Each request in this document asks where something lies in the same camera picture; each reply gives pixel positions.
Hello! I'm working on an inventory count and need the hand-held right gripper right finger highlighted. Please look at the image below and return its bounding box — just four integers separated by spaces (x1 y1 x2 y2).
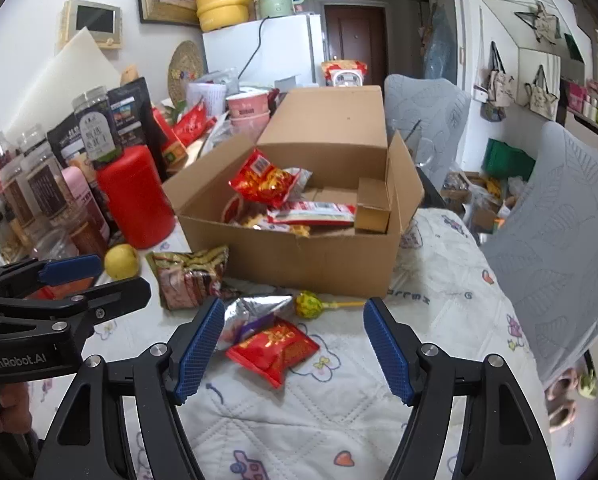
363 296 554 480

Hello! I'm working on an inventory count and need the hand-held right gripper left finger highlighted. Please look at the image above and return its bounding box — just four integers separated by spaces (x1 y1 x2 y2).
32 297 226 480

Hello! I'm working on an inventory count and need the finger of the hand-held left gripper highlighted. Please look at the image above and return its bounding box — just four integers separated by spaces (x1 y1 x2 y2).
68 276 152 332
34 254 103 286

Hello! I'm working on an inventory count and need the purple silver snack packet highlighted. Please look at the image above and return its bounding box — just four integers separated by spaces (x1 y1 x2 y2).
216 295 295 351

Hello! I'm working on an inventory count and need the pink brown snack pack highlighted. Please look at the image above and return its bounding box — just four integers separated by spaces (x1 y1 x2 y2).
156 265 227 311

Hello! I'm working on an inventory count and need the gold brown snack packet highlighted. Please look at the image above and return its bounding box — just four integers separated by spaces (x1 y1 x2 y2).
146 246 230 281

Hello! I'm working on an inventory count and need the yellow green lollipop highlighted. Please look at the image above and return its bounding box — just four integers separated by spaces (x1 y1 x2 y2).
295 291 367 320

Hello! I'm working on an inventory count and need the pink triangular snack packet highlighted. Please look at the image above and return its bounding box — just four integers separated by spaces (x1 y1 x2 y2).
222 194 247 224

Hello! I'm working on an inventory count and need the small brown cardboard carton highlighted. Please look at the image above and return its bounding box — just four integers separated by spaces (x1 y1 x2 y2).
354 177 392 234

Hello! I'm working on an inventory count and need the red white long snack packet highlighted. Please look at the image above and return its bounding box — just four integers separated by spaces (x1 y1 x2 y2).
266 200 357 226

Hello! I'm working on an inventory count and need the brown cardboard box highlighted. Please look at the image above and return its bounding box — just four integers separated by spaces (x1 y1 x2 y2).
161 85 426 298

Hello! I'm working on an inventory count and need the person's left hand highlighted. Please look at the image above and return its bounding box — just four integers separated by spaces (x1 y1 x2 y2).
0 382 33 436

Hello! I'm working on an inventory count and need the yellow lemon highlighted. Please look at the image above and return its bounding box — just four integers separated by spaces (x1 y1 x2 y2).
104 243 141 280

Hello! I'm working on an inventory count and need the pink bottle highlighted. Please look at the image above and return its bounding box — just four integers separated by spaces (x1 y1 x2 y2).
62 166 111 241

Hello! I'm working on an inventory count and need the red plastic canister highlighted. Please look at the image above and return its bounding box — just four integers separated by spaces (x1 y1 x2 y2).
96 146 176 250

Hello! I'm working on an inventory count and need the group of clear food jars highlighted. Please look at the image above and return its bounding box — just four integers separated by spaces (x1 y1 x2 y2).
0 127 110 263

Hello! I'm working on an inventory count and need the white quilted tablecloth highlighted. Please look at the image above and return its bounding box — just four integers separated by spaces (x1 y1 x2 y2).
29 207 552 480

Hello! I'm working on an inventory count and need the black pouch with white label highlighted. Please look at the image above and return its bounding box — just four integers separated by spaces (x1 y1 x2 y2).
46 112 87 171

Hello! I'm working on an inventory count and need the dark label jar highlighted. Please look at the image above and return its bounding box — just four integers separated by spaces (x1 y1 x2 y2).
72 86 125 170

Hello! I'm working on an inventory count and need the black glossy pouch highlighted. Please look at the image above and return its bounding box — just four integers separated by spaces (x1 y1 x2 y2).
108 77 169 181

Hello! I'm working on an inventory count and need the pink slipper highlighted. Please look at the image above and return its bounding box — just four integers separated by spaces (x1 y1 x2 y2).
549 402 577 428
546 367 580 401

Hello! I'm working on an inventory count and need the red foil pouch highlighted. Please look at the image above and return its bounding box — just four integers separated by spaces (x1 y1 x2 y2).
171 105 217 146

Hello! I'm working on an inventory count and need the floor pile of packets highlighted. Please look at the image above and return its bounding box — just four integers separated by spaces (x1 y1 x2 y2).
441 170 522 233

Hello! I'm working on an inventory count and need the white foam board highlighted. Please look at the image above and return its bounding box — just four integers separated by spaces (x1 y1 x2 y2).
4 27 122 131

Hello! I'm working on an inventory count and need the pink paper cup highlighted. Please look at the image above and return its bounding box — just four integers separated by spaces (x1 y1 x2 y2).
229 111 271 138
226 91 271 118

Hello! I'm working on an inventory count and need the grey leaf cover chair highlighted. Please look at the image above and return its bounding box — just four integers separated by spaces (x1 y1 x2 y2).
383 74 472 171
479 121 598 386

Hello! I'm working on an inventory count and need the round woven mat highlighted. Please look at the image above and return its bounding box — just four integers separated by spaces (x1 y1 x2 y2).
166 40 207 103

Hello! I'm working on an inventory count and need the green bag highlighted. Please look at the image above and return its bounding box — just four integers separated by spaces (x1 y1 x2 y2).
481 138 537 181

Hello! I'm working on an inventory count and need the cream tote bag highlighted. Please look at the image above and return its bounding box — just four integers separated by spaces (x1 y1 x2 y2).
479 41 514 123
524 65 562 121

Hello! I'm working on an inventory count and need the white fridge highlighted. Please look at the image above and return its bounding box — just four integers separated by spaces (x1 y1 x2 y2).
201 12 326 88

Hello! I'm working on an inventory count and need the orange snack bag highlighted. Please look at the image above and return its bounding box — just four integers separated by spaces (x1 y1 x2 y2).
321 59 369 76

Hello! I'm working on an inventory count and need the white cabinet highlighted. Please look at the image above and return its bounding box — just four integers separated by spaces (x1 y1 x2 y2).
561 110 598 161

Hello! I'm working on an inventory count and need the yellow cooking pot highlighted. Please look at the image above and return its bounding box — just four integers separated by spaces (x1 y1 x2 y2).
195 0 270 32

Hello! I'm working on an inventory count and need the blue plastic hanging cover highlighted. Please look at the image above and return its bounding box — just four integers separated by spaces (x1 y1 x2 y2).
421 7 460 81

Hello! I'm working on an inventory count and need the row of cosmetic bottles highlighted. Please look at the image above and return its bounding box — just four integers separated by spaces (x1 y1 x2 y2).
566 77 598 136

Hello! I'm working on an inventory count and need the brown door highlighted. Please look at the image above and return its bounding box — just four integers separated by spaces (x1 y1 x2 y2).
324 4 387 86

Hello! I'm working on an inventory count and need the star shaped hanging bag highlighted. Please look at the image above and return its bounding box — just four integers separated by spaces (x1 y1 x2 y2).
514 1 562 46

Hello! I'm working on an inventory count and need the cream wall intercom panel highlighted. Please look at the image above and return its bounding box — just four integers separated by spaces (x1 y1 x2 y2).
59 0 125 51

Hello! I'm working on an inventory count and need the black power cable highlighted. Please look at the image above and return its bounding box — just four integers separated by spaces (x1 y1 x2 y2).
236 16 270 86

